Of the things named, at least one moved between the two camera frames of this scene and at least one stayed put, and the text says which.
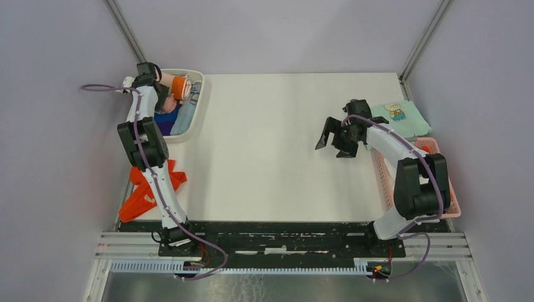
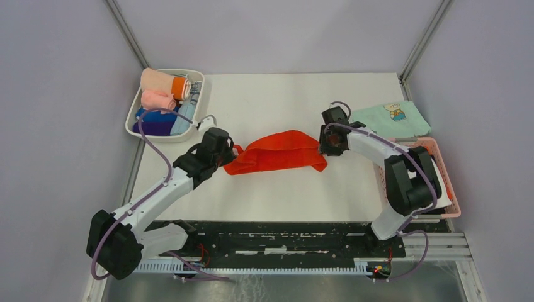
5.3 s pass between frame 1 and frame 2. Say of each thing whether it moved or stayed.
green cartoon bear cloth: stayed
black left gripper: moved
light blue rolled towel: stayed
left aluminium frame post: stayed
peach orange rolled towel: stayed
